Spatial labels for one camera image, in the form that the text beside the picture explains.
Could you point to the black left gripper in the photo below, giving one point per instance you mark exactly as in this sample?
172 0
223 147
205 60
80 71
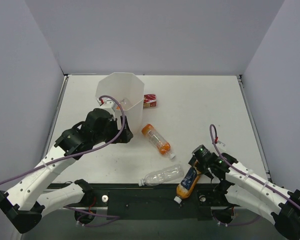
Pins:
123 135

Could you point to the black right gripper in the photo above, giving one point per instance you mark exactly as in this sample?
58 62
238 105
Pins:
198 165

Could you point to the orange bottle blue label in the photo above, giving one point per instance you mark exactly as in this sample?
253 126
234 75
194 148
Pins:
187 185

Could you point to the red gold labelled bottle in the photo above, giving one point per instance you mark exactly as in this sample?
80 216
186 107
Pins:
150 101

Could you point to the clear bottle white cap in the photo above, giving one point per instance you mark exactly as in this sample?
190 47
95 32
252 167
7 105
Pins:
164 175

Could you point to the orange drink bottle white label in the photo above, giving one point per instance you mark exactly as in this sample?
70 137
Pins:
158 141

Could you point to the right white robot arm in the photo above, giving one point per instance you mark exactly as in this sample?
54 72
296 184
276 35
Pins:
240 186

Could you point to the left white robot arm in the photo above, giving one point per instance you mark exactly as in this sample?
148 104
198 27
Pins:
26 203

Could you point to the white octagonal plastic bin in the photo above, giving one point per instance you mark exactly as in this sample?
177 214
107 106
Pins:
128 90

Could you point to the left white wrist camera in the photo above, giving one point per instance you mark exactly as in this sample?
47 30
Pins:
110 106

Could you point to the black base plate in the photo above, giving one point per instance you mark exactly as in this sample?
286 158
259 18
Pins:
131 202

